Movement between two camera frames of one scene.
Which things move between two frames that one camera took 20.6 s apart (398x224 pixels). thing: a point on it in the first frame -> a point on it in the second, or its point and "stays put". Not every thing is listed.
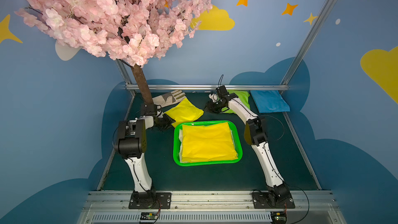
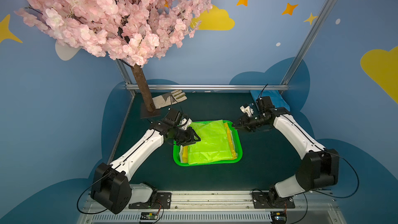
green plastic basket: (175, 145) stays put
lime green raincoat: (243, 97) -> (213, 146)
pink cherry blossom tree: (136, 18) stays put
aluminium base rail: (211, 207) stays put
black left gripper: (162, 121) -> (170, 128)
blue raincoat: (270, 101) stays put
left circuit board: (148, 215) stays put
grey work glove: (173, 97) stays put
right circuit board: (279, 217) stays put
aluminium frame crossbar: (210, 86) stays put
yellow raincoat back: (185, 111) -> (234, 157)
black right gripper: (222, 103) -> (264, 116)
